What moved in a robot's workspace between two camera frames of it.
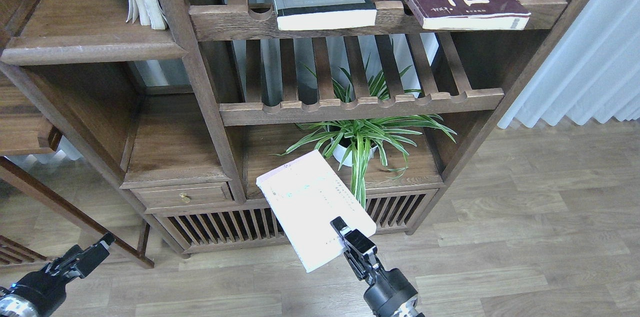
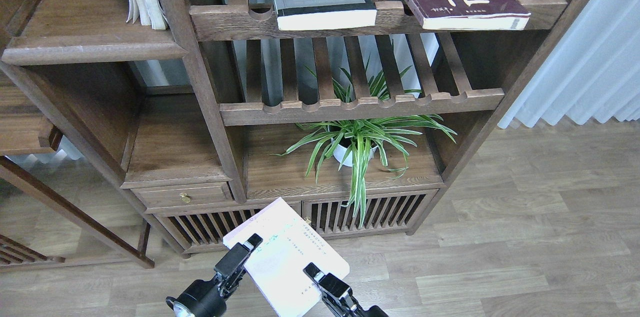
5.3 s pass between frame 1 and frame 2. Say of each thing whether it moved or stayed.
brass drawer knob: stayed
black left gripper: moved
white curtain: stayed
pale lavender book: moved
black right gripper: moved
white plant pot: stayed
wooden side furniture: stayed
